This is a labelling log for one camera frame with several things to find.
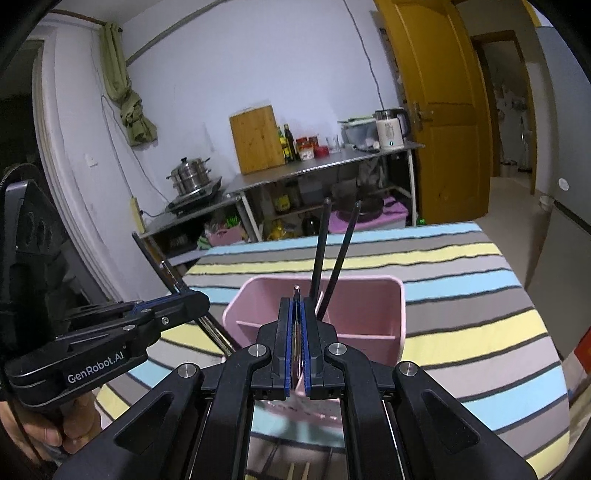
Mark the person's left hand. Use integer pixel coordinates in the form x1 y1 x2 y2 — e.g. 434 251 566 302
0 392 103 468

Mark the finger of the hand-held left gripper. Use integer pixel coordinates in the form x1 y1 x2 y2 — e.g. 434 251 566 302
65 291 191 325
55 291 212 344

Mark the clear plastic container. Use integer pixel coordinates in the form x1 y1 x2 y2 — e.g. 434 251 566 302
341 117 380 151

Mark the wooden cutting board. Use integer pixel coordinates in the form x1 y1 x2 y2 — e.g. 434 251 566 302
229 105 286 175

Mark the black wall cable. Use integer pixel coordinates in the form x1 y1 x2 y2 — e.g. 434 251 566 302
344 0 387 112

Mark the black chopstick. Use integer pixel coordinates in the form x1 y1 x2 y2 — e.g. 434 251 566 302
310 198 332 308
316 200 362 320
132 232 242 357

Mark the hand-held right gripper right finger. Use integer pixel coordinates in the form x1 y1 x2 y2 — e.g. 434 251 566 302
300 299 539 480

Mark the pink plastic utensil basket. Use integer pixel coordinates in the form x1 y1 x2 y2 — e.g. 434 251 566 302
223 275 406 450

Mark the pink plastic basin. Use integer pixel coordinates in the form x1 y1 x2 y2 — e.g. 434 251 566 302
329 196 410 232

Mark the white electric kettle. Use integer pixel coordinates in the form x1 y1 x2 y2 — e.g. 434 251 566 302
373 107 411 151

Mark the steel kitchen counter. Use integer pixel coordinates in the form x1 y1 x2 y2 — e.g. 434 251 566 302
225 141 426 241

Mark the steel steamer pot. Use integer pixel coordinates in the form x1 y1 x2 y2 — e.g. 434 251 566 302
167 157 214 195

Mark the grey refrigerator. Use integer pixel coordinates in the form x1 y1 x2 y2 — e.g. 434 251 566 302
526 23 591 354

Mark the green knotted curtain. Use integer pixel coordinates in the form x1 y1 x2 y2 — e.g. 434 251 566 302
99 21 158 147

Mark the beige power strip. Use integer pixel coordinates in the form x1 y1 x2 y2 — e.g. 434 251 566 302
130 196 145 234

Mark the low steel stove stand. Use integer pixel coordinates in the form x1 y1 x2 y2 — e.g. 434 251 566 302
137 191 245 261

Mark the grey metallic chopstick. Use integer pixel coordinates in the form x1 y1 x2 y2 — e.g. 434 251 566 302
161 261 234 355

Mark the dark oil bottle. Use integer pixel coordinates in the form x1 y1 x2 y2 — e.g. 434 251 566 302
284 124 299 163

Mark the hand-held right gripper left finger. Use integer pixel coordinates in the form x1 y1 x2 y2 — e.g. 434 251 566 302
53 298 293 480

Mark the black induction cooker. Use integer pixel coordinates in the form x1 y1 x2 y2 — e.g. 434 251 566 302
165 178 225 217

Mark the yellow wooden door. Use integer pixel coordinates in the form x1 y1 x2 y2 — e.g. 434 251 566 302
373 0 493 227

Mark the striped tablecloth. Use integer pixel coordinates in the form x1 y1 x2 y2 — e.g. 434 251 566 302
95 222 572 480

